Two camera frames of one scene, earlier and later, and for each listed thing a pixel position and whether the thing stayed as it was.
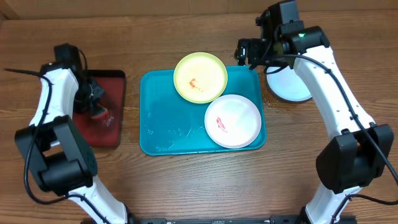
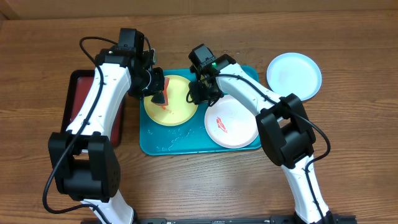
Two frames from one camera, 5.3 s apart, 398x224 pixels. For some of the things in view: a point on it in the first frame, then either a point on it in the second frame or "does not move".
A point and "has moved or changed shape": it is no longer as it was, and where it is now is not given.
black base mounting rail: (232, 219) does not move
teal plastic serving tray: (170, 124) does not move
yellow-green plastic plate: (200, 77) has moved or changed shape
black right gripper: (253, 51) -> (198, 100)
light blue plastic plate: (286, 85) does not move
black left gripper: (97, 91) -> (155, 85)
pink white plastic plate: (232, 121) does not move
